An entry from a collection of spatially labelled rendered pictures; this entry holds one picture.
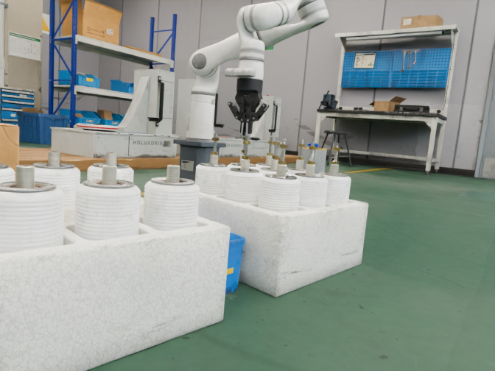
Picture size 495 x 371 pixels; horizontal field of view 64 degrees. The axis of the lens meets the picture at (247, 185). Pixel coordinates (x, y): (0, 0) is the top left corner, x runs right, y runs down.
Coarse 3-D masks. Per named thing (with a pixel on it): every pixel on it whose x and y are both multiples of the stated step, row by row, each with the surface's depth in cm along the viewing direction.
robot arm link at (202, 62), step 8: (224, 40) 139; (232, 40) 138; (208, 48) 140; (216, 48) 139; (224, 48) 139; (232, 48) 138; (192, 56) 142; (200, 56) 141; (208, 56) 140; (216, 56) 140; (224, 56) 139; (232, 56) 139; (192, 64) 142; (200, 64) 141; (208, 64) 141; (216, 64) 141; (200, 72) 142; (208, 72) 143
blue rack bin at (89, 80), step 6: (60, 72) 562; (66, 72) 554; (60, 78) 564; (66, 78) 556; (78, 78) 542; (84, 78) 549; (90, 78) 556; (96, 78) 564; (60, 84) 565; (66, 84) 558; (78, 84) 544; (84, 84) 551; (90, 84) 558; (96, 84) 566
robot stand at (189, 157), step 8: (184, 144) 146; (192, 144) 143; (200, 144) 141; (208, 144) 144; (224, 144) 151; (184, 152) 147; (192, 152) 145; (200, 152) 144; (208, 152) 146; (184, 160) 147; (192, 160) 145; (200, 160) 145; (208, 160) 147; (184, 168) 147; (192, 168) 145; (184, 176) 148; (192, 176) 146
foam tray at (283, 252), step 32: (224, 224) 96; (256, 224) 89; (288, 224) 85; (320, 224) 94; (352, 224) 106; (256, 256) 89; (288, 256) 87; (320, 256) 97; (352, 256) 109; (256, 288) 89; (288, 288) 89
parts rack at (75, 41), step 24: (72, 0) 521; (72, 24) 524; (72, 48) 528; (96, 48) 606; (120, 48) 585; (72, 72) 531; (72, 96) 535; (96, 96) 630; (120, 96) 597; (72, 120) 540
